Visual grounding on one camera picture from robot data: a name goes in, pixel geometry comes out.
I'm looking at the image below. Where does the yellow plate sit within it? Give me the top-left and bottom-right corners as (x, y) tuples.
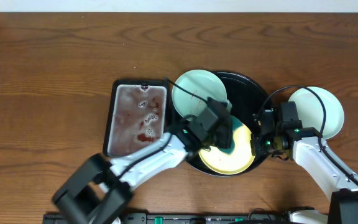
(199, 130), (255, 175)

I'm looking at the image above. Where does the light green plate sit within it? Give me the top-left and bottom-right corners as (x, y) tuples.
(289, 86), (344, 139)
(172, 70), (232, 121)

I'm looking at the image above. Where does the green yellow sponge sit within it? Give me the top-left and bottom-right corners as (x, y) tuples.
(219, 116), (250, 155)

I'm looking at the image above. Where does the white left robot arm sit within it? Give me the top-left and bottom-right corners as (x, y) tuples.
(52, 115), (232, 223)

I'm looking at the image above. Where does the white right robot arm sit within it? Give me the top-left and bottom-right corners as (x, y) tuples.
(251, 107), (358, 223)

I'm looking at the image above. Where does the round black tray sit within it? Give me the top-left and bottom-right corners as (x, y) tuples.
(175, 71), (268, 176)

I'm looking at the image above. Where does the black rectangular water tray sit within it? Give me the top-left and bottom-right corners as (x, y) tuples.
(103, 79), (168, 157)

